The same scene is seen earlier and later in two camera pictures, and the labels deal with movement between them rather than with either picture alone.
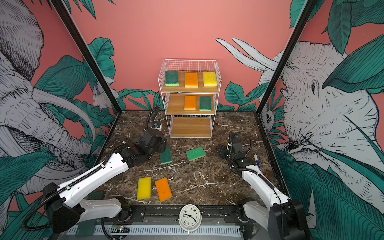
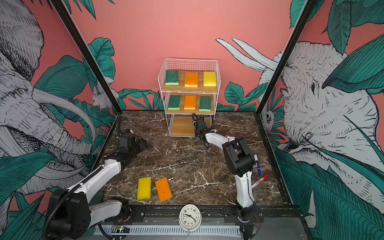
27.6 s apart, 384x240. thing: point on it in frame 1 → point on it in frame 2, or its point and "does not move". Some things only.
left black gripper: x=162 y=146 → x=141 y=144
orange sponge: x=191 y=80 does not move
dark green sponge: x=205 y=103 does not move
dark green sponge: x=165 y=157 → x=174 y=102
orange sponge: x=190 y=103 does not move
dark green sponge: x=171 y=78 does not move
